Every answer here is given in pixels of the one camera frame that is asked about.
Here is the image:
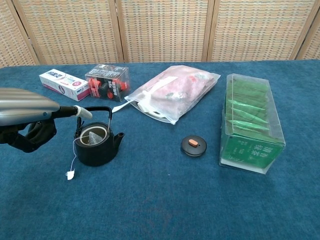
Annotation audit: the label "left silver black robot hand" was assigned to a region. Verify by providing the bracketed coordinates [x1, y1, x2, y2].
[0, 87, 93, 154]

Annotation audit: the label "grey tea bag with string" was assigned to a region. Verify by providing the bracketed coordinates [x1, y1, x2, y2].
[65, 129, 104, 181]

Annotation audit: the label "black teapot lid orange knob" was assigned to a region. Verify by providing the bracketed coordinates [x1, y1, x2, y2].
[180, 134, 208, 158]

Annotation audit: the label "frosted plastic zip bag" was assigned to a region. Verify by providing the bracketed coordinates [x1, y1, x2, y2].
[124, 65, 221, 125]

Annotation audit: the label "clear box of green tea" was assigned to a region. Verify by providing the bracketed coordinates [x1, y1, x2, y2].
[219, 73, 286, 175]

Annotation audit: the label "white pink toothpaste box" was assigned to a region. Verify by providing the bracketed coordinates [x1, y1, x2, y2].
[38, 68, 91, 102]

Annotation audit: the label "clear box red black contents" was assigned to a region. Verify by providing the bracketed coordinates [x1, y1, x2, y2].
[84, 63, 131, 103]

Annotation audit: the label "wicker folding screen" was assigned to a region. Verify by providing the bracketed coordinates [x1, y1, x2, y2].
[0, 0, 320, 68]

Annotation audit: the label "pink floral cloth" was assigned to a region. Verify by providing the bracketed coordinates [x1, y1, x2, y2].
[136, 65, 216, 118]

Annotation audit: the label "blue carpet table cover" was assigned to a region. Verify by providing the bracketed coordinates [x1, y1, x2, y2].
[0, 59, 320, 240]

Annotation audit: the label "black teapot with handle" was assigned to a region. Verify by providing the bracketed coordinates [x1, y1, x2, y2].
[73, 106, 125, 167]

